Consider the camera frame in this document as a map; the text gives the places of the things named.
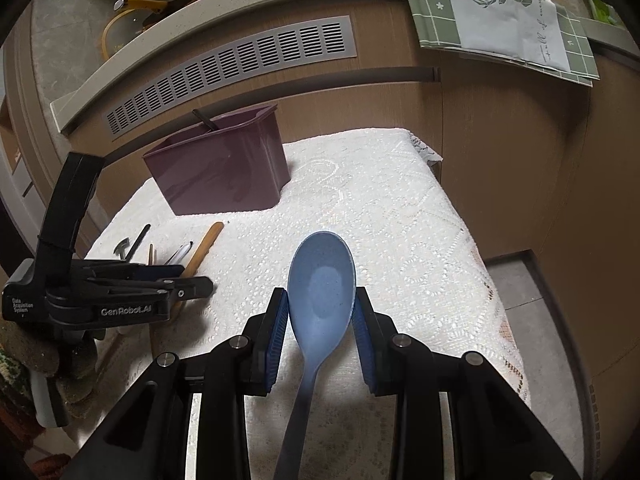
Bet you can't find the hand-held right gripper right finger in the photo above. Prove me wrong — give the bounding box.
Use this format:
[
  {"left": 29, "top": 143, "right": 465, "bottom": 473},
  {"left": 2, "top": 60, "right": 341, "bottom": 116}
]
[{"left": 349, "top": 287, "right": 583, "bottom": 480}]

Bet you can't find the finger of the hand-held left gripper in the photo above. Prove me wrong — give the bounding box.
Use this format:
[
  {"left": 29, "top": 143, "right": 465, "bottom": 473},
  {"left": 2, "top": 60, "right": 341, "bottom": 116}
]
[
  {"left": 75, "top": 259, "right": 186, "bottom": 283},
  {"left": 106, "top": 276, "right": 214, "bottom": 306}
]

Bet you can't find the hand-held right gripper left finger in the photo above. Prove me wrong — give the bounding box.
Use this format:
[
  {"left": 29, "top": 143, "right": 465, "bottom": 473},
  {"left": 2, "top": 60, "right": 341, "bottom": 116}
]
[{"left": 62, "top": 287, "right": 292, "bottom": 480}]

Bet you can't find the black-handled metal spoon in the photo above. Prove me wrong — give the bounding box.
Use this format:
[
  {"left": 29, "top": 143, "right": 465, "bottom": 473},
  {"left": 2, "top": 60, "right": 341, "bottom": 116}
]
[{"left": 124, "top": 224, "right": 152, "bottom": 263}]

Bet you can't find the white-handled utensil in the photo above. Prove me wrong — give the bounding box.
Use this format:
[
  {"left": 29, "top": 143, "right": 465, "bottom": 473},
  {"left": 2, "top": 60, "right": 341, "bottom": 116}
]
[{"left": 164, "top": 242, "right": 194, "bottom": 266}]

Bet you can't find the wooden-handled utensil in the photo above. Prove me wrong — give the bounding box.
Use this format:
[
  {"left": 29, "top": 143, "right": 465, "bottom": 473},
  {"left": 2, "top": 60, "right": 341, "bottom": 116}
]
[{"left": 170, "top": 222, "right": 225, "bottom": 313}]

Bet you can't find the blue plastic spoon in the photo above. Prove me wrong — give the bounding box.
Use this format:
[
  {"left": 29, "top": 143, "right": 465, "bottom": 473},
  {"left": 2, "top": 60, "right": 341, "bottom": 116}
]
[{"left": 272, "top": 231, "right": 358, "bottom": 480}]

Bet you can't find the purple plastic container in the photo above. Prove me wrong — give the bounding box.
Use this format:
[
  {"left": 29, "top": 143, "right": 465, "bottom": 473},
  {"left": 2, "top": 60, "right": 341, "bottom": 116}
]
[{"left": 142, "top": 104, "right": 292, "bottom": 217}]

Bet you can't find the white lace tablecloth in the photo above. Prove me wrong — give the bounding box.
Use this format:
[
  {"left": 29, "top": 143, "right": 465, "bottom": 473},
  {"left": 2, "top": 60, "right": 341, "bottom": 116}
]
[{"left": 75, "top": 127, "right": 531, "bottom": 480}]

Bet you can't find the grey vent grille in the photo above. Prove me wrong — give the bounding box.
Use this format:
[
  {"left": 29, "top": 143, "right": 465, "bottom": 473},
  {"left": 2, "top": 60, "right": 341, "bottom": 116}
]
[{"left": 104, "top": 16, "right": 360, "bottom": 142}]

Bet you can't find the wooden cabinet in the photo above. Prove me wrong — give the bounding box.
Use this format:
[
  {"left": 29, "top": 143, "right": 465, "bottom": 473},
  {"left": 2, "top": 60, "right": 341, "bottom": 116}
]
[{"left": 0, "top": 10, "right": 640, "bottom": 311}]

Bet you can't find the beige stone countertop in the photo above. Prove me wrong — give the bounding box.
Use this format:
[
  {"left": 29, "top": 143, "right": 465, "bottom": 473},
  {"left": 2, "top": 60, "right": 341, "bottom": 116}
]
[{"left": 30, "top": 0, "right": 631, "bottom": 136}]

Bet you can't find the yellow-rimmed glass lid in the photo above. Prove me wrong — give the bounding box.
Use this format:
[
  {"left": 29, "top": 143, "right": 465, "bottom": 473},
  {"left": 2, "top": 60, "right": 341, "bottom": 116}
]
[{"left": 102, "top": 0, "right": 168, "bottom": 58}]

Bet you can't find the green checked cloth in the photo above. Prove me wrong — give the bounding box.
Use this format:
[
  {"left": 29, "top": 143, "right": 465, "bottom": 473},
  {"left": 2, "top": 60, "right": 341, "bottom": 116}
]
[{"left": 394, "top": 0, "right": 601, "bottom": 88}]

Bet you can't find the small green object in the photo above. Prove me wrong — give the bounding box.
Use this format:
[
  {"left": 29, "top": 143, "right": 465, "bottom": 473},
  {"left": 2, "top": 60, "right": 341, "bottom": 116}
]
[{"left": 587, "top": 0, "right": 618, "bottom": 23}]

